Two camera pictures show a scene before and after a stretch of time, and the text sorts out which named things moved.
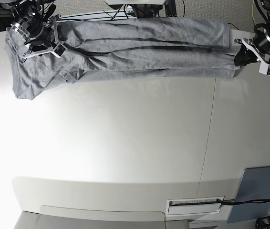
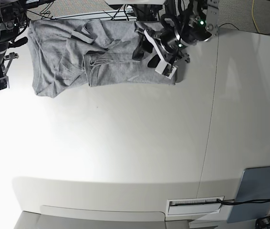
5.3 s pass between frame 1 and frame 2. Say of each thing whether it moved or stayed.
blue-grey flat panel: stayed
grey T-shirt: moved
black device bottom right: stayed
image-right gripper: moved
